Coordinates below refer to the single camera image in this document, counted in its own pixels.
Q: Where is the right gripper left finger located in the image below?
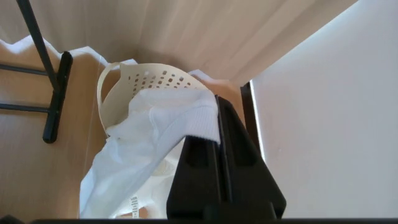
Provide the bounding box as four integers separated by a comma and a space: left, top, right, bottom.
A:
166, 136, 223, 220

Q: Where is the beige curtain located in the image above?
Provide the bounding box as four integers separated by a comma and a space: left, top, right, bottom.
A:
0, 0, 358, 86

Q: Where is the white laundry basket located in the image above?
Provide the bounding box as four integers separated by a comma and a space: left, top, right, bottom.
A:
96, 62, 215, 138

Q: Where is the white garment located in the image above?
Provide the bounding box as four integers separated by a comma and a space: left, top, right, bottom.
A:
79, 88, 221, 220

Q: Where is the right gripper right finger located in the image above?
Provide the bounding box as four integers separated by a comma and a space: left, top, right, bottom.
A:
215, 95, 287, 220

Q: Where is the black clothes rack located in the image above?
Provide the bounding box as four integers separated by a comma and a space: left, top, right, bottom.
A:
0, 0, 74, 144

